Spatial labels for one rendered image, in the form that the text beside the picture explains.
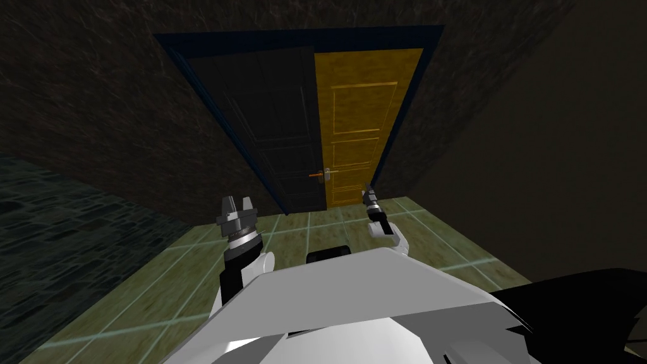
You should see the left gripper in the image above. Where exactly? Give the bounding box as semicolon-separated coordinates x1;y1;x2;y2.
215;197;260;238

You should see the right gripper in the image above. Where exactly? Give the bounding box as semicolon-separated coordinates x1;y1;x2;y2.
361;183;380;208

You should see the dark panelled door leaf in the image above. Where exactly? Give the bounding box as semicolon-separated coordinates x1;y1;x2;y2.
186;45;329;216

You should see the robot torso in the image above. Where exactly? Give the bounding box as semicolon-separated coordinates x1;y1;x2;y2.
161;245;543;364

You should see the yellow panelled door leaf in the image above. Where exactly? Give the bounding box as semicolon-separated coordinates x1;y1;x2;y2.
313;47;425;210

